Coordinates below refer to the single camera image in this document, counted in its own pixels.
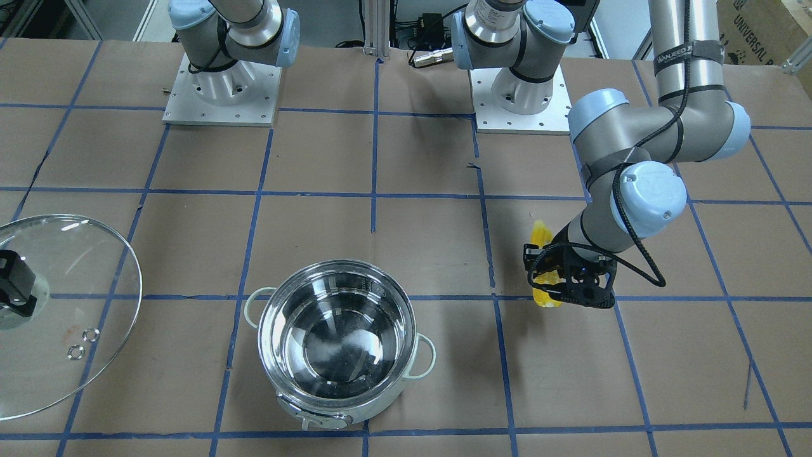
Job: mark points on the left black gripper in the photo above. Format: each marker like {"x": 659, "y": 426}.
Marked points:
{"x": 562, "y": 255}

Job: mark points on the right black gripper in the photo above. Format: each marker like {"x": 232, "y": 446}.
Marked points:
{"x": 17, "y": 280}

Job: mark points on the yellow corn cob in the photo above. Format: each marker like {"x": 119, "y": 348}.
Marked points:
{"x": 542, "y": 236}

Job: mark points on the glass pot lid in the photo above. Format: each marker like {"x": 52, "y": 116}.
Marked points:
{"x": 89, "y": 291}

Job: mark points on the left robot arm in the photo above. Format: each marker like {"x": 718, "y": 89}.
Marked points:
{"x": 625, "y": 152}

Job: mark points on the pale green steel pot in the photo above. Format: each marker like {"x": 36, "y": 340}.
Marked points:
{"x": 338, "y": 340}

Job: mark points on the black power adapter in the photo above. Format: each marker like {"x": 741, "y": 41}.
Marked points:
{"x": 430, "y": 28}

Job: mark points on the aluminium frame post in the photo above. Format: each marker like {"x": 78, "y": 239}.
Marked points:
{"x": 376, "y": 28}

